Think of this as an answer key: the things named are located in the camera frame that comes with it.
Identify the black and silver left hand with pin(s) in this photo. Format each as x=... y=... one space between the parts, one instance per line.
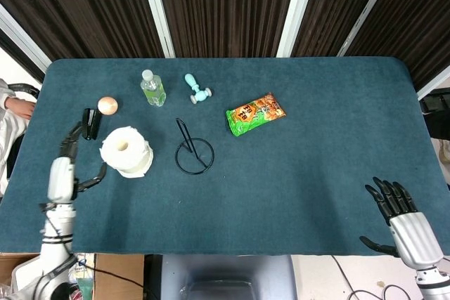
x=61 y=180

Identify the black and silver right hand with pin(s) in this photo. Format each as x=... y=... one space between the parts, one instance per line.
x=415 y=236

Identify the white paper towel roll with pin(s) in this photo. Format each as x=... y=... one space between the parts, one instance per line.
x=135 y=161

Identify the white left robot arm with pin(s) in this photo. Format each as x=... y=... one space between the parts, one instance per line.
x=56 y=226

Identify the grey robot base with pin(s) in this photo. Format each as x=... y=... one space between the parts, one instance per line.
x=228 y=275

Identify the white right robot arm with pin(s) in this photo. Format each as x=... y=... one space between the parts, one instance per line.
x=434 y=284

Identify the black stapler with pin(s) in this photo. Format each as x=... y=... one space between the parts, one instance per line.
x=92 y=125

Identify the person in white clothes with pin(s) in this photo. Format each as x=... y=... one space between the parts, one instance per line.
x=10 y=124

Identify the beige wooden ball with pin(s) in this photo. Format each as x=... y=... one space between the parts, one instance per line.
x=108 y=105

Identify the black chair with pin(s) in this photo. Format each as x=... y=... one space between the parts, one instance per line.
x=24 y=87

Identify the brown cardboard box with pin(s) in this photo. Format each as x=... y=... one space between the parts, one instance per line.
x=117 y=275

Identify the black equipment beside table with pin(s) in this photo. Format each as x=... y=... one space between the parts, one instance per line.
x=437 y=114

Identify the clear bottle with green drink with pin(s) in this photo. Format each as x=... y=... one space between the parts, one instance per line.
x=153 y=91

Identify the light blue roller massager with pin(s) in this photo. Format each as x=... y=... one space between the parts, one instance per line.
x=199 y=96

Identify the brown curtain panel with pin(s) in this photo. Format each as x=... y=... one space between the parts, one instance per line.
x=334 y=1
x=225 y=8
x=418 y=15
x=88 y=8

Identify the green and orange snack bag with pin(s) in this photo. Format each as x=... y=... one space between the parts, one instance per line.
x=253 y=115

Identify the white partition post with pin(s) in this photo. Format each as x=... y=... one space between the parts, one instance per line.
x=24 y=43
x=365 y=12
x=296 y=12
x=434 y=85
x=157 y=12

